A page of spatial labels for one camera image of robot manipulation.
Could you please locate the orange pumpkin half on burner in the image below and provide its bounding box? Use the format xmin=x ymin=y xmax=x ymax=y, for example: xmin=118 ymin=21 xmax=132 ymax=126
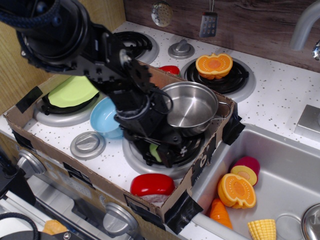
xmin=195 ymin=53 xmax=234 ymax=80

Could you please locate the red peach half toy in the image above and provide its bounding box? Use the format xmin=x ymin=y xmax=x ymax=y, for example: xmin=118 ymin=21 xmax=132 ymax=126
xmin=230 ymin=156 xmax=261 ymax=186

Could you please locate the light green toy broccoli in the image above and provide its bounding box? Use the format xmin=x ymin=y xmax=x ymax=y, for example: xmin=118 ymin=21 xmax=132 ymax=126
xmin=149 ymin=143 xmax=162 ymax=163

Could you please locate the black burner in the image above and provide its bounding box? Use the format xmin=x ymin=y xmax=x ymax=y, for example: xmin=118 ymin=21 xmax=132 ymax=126
xmin=181 ymin=58 xmax=257 ymax=103
xmin=124 ymin=134 xmax=205 ymax=180
xmin=114 ymin=31 xmax=160 ymax=65
xmin=33 ymin=93 xmax=106 ymax=128

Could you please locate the silver pot lid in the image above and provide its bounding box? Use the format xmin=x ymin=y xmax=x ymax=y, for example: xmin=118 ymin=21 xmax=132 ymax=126
xmin=301 ymin=203 xmax=320 ymax=240

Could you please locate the red toy cheese wedge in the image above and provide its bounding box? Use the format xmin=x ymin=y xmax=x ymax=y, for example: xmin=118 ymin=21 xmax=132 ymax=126
xmin=130 ymin=173 xmax=176 ymax=203

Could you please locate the light green plastic plate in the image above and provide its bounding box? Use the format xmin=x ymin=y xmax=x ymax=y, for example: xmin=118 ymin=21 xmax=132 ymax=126
xmin=47 ymin=76 xmax=99 ymax=108

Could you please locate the hanging silver spatula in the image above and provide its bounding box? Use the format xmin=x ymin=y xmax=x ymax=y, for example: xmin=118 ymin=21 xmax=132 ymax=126
xmin=199 ymin=0 xmax=218 ymax=38

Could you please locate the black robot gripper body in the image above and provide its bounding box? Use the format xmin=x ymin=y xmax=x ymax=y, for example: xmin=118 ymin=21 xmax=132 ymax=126
xmin=113 ymin=93 xmax=183 ymax=147

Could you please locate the red toy pepper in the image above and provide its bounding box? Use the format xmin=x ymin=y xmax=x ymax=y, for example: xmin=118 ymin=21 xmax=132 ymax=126
xmin=159 ymin=65 xmax=181 ymax=77

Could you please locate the hanging silver strainer spoon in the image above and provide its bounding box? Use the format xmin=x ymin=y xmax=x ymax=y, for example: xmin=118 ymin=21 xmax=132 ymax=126
xmin=151 ymin=0 xmax=173 ymax=28

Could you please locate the silver stove knob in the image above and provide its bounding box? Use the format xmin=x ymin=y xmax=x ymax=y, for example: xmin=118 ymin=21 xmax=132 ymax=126
xmin=70 ymin=131 xmax=106 ymax=161
xmin=168 ymin=39 xmax=195 ymax=60

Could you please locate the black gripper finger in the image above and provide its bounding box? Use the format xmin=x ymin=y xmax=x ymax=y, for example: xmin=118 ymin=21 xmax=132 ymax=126
xmin=123 ymin=129 xmax=155 ymax=162
xmin=157 ymin=144 xmax=187 ymax=168

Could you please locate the back left black burner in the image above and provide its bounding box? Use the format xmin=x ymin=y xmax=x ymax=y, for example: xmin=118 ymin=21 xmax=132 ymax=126
xmin=114 ymin=31 xmax=160 ymax=65

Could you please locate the orange carrot in sink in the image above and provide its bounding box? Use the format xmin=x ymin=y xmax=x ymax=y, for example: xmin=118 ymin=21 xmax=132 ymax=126
xmin=209 ymin=198 xmax=233 ymax=230

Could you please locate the silver stove knob front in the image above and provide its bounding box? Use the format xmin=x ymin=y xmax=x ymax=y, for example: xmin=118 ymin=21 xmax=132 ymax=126
xmin=70 ymin=131 xmax=106 ymax=161

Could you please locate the back right black burner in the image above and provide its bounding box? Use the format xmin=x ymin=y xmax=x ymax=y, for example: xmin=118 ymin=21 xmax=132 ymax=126
xmin=181 ymin=58 xmax=257 ymax=103

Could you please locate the grey faucet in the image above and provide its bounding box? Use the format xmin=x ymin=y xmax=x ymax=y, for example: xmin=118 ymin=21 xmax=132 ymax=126
xmin=289 ymin=0 xmax=320 ymax=51

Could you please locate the front right black burner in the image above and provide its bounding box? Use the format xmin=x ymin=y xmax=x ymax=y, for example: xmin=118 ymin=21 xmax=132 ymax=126
xmin=124 ymin=134 xmax=205 ymax=180

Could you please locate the orange pumpkin half in sink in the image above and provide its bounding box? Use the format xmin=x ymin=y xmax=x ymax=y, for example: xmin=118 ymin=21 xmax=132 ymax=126
xmin=217 ymin=173 xmax=257 ymax=209

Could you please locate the yellow toy corn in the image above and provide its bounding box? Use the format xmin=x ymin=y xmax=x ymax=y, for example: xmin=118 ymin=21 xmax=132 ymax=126
xmin=247 ymin=219 xmax=277 ymax=240

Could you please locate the stainless steel pot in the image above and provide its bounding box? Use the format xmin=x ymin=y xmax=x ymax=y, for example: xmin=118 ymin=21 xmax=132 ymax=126
xmin=162 ymin=81 xmax=232 ymax=137

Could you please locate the grey faucet base block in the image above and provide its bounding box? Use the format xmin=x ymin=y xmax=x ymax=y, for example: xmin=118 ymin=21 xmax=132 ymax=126
xmin=294 ymin=104 xmax=320 ymax=142

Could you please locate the silver sink basin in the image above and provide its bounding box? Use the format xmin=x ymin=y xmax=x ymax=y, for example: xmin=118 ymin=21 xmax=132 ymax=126
xmin=192 ymin=124 xmax=320 ymax=240

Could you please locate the silver oven knob left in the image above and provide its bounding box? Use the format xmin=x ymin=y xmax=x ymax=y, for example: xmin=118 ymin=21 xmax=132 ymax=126
xmin=17 ymin=149 xmax=47 ymax=179

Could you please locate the orange toy bottom left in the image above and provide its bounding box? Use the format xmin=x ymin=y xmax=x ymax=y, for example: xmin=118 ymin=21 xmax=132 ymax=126
xmin=42 ymin=219 xmax=68 ymax=235

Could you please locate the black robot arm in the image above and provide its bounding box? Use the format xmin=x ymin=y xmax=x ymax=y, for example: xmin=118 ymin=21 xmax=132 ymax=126
xmin=0 ymin=0 xmax=186 ymax=168

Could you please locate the black cable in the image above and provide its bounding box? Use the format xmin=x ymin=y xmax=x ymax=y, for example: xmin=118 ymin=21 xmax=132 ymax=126
xmin=0 ymin=212 xmax=41 ymax=240

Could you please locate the front left black burner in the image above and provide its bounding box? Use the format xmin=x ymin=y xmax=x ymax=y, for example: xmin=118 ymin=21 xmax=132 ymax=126
xmin=33 ymin=93 xmax=106 ymax=128

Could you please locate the silver oven knob right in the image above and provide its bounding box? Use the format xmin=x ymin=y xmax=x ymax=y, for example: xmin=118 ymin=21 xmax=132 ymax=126
xmin=102 ymin=202 xmax=139 ymax=238

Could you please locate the brown cardboard fence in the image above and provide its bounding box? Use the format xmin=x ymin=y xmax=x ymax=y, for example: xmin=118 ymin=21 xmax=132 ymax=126
xmin=4 ymin=74 xmax=238 ymax=234

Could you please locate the light blue plastic bowl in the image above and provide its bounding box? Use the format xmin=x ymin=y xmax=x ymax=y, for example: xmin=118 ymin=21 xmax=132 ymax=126
xmin=90 ymin=97 xmax=123 ymax=139

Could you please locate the silver stove knob back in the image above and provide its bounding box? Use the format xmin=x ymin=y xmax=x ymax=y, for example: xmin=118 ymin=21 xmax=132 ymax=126
xmin=168 ymin=39 xmax=195 ymax=60

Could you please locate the silver oven knob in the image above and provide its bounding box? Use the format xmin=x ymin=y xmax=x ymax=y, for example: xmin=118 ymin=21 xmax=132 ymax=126
xmin=102 ymin=202 xmax=139 ymax=238
xmin=17 ymin=149 xmax=47 ymax=179

